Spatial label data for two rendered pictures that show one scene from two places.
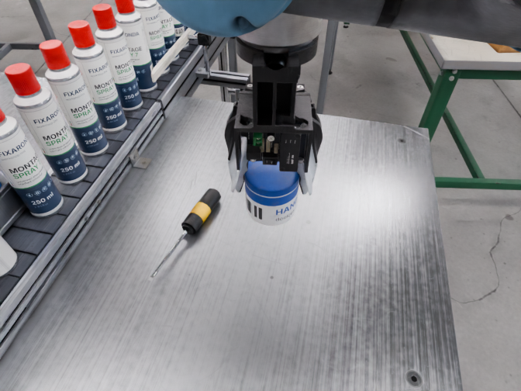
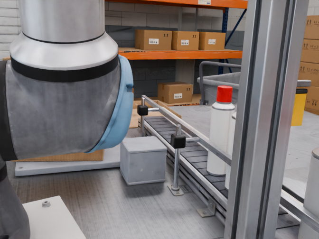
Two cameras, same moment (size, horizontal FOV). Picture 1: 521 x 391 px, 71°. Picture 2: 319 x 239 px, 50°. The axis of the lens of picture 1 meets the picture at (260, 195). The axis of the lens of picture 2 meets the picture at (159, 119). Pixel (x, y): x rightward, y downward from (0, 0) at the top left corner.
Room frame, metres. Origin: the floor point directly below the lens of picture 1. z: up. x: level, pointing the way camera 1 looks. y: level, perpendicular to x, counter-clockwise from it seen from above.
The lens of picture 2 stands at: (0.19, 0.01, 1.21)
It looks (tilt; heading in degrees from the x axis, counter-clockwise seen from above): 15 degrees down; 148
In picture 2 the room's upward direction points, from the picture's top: 2 degrees clockwise
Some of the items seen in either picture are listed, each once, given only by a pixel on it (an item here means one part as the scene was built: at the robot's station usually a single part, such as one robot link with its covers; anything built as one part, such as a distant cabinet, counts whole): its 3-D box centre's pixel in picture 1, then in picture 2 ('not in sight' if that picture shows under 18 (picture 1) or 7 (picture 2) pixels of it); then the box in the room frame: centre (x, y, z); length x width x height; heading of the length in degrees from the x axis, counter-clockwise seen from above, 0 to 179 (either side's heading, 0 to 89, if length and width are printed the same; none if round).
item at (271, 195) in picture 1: (271, 189); not in sight; (0.33, -0.01, 0.98); 0.07 x 0.07 x 0.07
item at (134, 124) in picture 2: not in sight; (140, 113); (-1.05, 0.68, 0.85); 0.30 x 0.26 x 0.04; 167
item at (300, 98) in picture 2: not in sight; (295, 107); (-0.14, 0.46, 1.09); 0.03 x 0.01 x 0.06; 77
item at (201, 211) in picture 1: (185, 232); not in sight; (0.37, 0.13, 0.84); 0.20 x 0.03 x 0.03; 155
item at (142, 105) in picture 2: not in sight; (148, 123); (-0.71, 0.53, 0.91); 0.07 x 0.03 x 0.16; 77
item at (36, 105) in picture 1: (49, 129); not in sight; (0.47, 0.33, 0.98); 0.05 x 0.05 x 0.20
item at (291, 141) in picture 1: (274, 100); not in sight; (0.30, -0.01, 1.14); 0.09 x 0.08 x 0.12; 177
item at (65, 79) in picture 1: (75, 102); not in sight; (0.54, 0.32, 0.98); 0.05 x 0.05 x 0.20
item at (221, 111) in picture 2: not in sight; (220, 130); (-0.37, 0.52, 0.98); 0.05 x 0.05 x 0.20
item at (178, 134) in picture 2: not in sight; (185, 157); (-0.42, 0.46, 0.91); 0.07 x 0.03 x 0.16; 77
